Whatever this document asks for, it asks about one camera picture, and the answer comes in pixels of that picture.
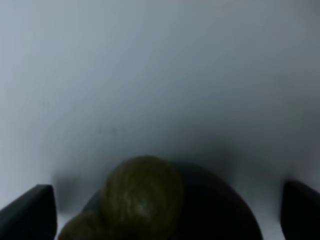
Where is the dark purple mangosteen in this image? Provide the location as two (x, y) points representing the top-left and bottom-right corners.
(57, 155), (264, 240)

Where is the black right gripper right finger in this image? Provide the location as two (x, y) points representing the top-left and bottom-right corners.
(280, 180), (320, 240)

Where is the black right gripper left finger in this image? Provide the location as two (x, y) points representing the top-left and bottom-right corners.
(0, 184), (58, 240)

